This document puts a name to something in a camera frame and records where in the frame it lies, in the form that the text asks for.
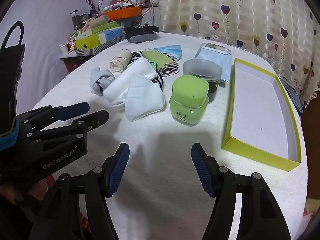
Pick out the lime file box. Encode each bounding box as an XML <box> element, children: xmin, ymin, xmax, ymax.
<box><xmin>74</xmin><ymin>33</ymin><xmax>100</xmax><ymax>51</ymax></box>

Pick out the orange tray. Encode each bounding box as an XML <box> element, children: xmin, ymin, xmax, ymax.
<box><xmin>101</xmin><ymin>6</ymin><xmax>143</xmax><ymax>21</ymax></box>

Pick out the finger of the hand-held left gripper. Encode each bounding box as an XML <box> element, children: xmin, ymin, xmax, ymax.
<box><xmin>20</xmin><ymin>110</ymin><xmax>109</xmax><ymax>143</ymax></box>
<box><xmin>16</xmin><ymin>102</ymin><xmax>90</xmax><ymax>130</ymax></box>

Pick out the blue white box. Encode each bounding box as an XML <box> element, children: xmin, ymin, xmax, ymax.
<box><xmin>97</xmin><ymin>27</ymin><xmax>125</xmax><ymax>43</ymax></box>

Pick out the light blue wet wipes pack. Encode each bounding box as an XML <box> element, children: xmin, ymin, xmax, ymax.
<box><xmin>195</xmin><ymin>42</ymin><xmax>233</xmax><ymax>82</ymax></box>

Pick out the black white striped cloth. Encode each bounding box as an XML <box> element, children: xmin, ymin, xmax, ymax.
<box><xmin>129</xmin><ymin>51</ymin><xmax>144</xmax><ymax>67</ymax></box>

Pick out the green white carton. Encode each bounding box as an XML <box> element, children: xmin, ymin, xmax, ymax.
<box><xmin>91</xmin><ymin>21</ymin><xmax>121</xmax><ymax>35</ymax></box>

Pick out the grey black VR headset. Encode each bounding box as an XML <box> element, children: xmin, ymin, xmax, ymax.
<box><xmin>124</xmin><ymin>25</ymin><xmax>160</xmax><ymax>43</ymax></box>

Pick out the pile of small packets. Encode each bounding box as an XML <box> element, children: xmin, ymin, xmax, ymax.
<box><xmin>104</xmin><ymin>0</ymin><xmax>140</xmax><ymax>12</ymax></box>

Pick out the blue face mask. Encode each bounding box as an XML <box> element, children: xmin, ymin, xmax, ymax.
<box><xmin>153</xmin><ymin>45</ymin><xmax>182</xmax><ymax>61</ymax></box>

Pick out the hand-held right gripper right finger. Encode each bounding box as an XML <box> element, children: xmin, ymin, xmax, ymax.
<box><xmin>191</xmin><ymin>142</ymin><xmax>292</xmax><ymax>240</ymax></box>

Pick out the beige cloth bundle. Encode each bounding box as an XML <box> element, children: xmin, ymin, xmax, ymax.
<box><xmin>86</xmin><ymin>15</ymin><xmax>110</xmax><ymax>30</ymax></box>

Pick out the light grey sock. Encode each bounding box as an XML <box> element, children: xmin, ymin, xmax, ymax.
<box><xmin>89</xmin><ymin>67</ymin><xmax>116</xmax><ymax>96</ymax></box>

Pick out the brown side table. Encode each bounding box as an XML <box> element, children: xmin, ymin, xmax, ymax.
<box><xmin>59</xmin><ymin>50</ymin><xmax>95</xmax><ymax>74</ymax></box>

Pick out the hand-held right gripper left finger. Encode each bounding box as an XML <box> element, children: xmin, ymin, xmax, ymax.
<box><xmin>29</xmin><ymin>142</ymin><xmax>130</xmax><ymax>240</ymax></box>

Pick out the small striped cloth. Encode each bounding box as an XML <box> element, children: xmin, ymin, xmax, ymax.
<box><xmin>149</xmin><ymin>74</ymin><xmax>164</xmax><ymax>92</ymax></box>

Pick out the beige bandage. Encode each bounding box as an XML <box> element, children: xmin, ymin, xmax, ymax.
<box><xmin>109</xmin><ymin>49</ymin><xmax>132</xmax><ymax>74</ymax></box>

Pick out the dark jar with frosted lid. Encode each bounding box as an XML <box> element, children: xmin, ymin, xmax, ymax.
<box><xmin>182</xmin><ymin>59</ymin><xmax>223</xmax><ymax>103</ymax></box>

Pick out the striped cardboard tray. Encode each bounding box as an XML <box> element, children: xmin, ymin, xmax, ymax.
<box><xmin>76</xmin><ymin>36</ymin><xmax>127</xmax><ymax>56</ymax></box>

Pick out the heart print curtain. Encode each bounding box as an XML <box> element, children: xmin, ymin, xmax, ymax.
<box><xmin>156</xmin><ymin>0</ymin><xmax>317</xmax><ymax>108</ymax></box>

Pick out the glass jar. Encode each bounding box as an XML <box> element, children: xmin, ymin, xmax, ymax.
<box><xmin>70</xmin><ymin>10</ymin><xmax>81</xmax><ymax>30</ymax></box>

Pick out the olive cloth with patterned edge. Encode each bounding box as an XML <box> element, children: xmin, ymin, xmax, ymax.
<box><xmin>142</xmin><ymin>50</ymin><xmax>180</xmax><ymax>77</ymax></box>

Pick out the dark blue cloth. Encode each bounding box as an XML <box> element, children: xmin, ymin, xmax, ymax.
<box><xmin>281</xmin><ymin>79</ymin><xmax>303</xmax><ymax>115</ymax></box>

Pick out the lime green cardboard box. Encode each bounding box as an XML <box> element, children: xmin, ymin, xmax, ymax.
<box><xmin>222</xmin><ymin>58</ymin><xmax>302</xmax><ymax>172</ymax></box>

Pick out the green plastic cup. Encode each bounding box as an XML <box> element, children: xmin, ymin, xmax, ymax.
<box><xmin>169</xmin><ymin>75</ymin><xmax>209</xmax><ymax>127</ymax></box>

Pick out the white plush table cover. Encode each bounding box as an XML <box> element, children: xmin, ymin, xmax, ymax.
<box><xmin>16</xmin><ymin>31</ymin><xmax>307</xmax><ymax>240</ymax></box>

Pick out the black cable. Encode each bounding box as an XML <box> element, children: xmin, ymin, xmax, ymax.
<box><xmin>132</xmin><ymin>6</ymin><xmax>153</xmax><ymax>29</ymax></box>

